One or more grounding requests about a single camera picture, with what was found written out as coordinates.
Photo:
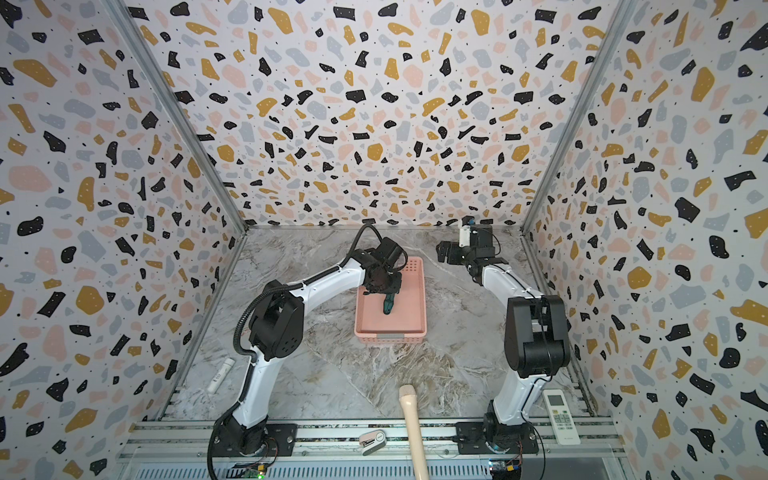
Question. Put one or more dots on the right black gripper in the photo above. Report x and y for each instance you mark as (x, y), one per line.
(452, 252)

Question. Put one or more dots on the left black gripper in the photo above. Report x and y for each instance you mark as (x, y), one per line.
(396, 287)

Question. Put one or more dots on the green black handle screwdriver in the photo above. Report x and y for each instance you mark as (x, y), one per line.
(388, 303)

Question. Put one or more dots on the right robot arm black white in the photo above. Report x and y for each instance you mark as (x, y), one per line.
(535, 340)

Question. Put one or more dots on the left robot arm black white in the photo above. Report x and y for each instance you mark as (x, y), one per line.
(271, 329)

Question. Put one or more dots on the pink plastic bin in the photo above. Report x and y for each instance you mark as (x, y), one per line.
(394, 318)

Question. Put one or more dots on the small white pink clip device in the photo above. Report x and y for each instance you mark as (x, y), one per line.
(372, 441)

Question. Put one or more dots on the white marker tube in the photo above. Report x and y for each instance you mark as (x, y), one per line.
(220, 375)

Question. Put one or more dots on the white remote control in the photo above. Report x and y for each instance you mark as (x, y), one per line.
(561, 419)

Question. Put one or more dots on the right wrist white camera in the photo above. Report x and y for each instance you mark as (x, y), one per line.
(467, 231)

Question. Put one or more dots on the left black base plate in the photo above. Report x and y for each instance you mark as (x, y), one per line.
(265, 440)

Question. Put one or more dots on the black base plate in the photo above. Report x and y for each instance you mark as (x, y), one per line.
(481, 438)
(265, 440)

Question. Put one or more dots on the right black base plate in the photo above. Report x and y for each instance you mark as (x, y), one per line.
(481, 438)

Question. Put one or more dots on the aluminium front rail frame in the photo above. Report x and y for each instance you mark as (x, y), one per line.
(329, 449)

